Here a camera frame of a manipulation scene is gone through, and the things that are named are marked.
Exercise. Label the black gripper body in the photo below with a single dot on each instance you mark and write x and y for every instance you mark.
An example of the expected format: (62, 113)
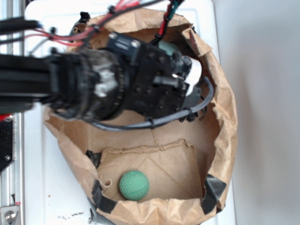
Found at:
(156, 84)

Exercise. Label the blue-green cloth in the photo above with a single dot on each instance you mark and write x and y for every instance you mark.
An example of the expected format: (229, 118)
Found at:
(169, 48)

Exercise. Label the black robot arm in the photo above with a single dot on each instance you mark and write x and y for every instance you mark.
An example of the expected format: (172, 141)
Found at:
(99, 84)

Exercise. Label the brown paper bag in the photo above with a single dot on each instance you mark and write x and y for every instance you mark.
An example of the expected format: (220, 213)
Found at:
(188, 164)

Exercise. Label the green textured ball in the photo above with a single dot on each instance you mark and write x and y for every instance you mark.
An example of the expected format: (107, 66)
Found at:
(134, 185)

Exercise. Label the aluminium extrusion frame rail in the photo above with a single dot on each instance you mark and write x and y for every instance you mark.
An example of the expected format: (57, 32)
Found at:
(11, 129)

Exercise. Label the metal corner bracket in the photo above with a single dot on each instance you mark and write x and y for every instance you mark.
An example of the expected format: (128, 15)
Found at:
(10, 215)

